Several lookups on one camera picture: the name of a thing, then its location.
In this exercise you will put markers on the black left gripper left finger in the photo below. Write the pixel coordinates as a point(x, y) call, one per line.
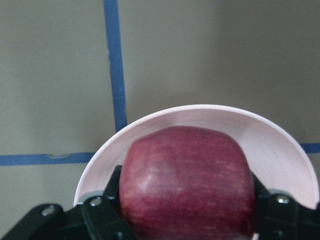
point(96, 218)

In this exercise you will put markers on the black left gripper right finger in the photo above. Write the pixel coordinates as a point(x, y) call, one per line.
point(278, 216)

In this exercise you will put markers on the red apple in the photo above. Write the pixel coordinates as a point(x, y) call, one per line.
point(187, 183)

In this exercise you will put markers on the pink plate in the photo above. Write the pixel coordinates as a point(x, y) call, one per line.
point(277, 160)

